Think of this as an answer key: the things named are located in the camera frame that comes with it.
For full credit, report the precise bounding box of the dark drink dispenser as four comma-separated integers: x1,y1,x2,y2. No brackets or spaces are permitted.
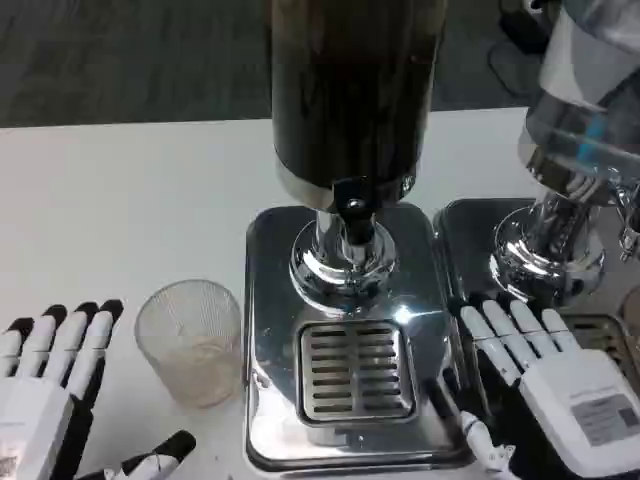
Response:
243,0,476,474

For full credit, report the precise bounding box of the black office chair base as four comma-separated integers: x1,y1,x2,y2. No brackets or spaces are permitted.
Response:
485,0,561,101

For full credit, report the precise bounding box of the black dispenser tap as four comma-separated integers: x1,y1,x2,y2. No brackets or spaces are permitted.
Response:
331,175,377,246

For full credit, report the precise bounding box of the clear drink dispenser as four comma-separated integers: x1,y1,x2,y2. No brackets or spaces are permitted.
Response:
432,0,640,401

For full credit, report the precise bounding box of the clear ribbed glass cup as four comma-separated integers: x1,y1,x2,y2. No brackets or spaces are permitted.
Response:
133,279,244,409

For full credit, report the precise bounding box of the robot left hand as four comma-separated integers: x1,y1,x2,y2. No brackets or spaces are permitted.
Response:
0,298,197,480

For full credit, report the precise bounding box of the steel drip tray grid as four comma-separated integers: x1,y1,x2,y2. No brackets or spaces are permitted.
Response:
297,319,418,426

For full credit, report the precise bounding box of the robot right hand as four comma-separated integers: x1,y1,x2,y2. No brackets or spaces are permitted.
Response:
423,293,640,480

